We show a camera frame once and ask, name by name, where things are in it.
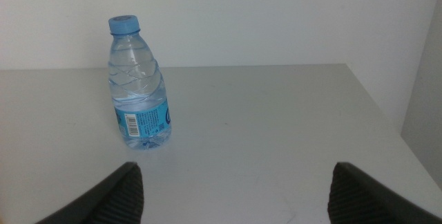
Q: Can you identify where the clear water bottle blue cap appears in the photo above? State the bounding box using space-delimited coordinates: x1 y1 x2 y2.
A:
107 15 173 151

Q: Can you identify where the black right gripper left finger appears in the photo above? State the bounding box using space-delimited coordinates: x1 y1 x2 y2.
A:
34 162 144 224

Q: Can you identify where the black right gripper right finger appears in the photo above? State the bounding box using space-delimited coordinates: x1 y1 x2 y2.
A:
327 162 442 224

